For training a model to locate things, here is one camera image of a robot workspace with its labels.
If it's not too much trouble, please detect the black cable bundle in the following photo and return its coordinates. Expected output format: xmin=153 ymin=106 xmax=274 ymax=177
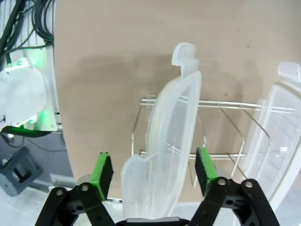
xmin=0 ymin=0 xmax=56 ymax=69

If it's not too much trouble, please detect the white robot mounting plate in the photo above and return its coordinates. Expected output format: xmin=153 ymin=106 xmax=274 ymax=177
xmin=23 ymin=45 xmax=59 ymax=132

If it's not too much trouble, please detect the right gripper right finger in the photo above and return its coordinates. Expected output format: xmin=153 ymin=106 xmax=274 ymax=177
xmin=190 ymin=147 xmax=281 ymax=226

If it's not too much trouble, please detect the metal wire lid rack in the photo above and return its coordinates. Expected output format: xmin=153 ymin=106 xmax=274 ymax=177
xmin=131 ymin=95 xmax=271 ymax=203

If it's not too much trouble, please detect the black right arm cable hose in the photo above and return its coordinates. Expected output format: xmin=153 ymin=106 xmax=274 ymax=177
xmin=0 ymin=125 xmax=51 ymax=140

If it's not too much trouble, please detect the clear plastic snap lid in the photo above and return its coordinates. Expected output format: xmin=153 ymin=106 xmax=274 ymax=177
xmin=120 ymin=42 xmax=203 ymax=219
xmin=231 ymin=61 xmax=301 ymax=213

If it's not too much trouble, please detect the grey plastic bracket block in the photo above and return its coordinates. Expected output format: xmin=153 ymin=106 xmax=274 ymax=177
xmin=0 ymin=146 xmax=43 ymax=196

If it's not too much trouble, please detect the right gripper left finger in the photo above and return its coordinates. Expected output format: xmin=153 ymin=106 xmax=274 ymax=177
xmin=35 ymin=152 xmax=116 ymax=226

